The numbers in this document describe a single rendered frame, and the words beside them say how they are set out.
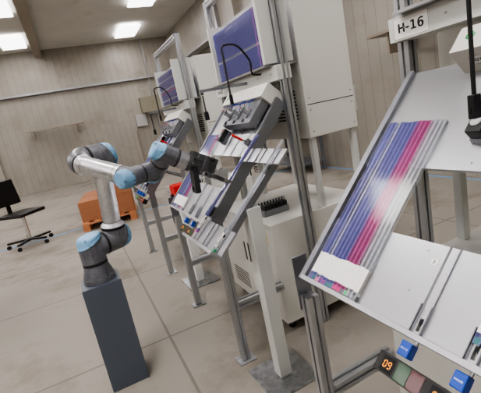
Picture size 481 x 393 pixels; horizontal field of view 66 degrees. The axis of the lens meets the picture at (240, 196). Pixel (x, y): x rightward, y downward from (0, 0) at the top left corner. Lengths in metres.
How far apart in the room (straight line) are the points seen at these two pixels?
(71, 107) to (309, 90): 11.82
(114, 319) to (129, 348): 0.17
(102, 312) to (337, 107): 1.56
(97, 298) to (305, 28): 1.64
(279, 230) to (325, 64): 0.88
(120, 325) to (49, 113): 11.74
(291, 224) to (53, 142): 11.85
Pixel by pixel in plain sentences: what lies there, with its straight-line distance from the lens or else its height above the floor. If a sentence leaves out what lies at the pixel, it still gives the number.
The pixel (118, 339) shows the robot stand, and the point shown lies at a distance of 2.03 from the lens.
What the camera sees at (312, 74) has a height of 1.31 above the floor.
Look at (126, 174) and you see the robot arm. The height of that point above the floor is 1.06.
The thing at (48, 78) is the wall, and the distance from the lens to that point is 13.53.
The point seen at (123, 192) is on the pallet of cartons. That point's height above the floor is 0.41.
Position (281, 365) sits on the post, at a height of 0.07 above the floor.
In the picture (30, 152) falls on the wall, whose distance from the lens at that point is 13.41.
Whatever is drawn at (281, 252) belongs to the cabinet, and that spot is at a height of 0.47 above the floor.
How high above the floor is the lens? 1.20
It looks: 13 degrees down
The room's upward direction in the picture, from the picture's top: 12 degrees counter-clockwise
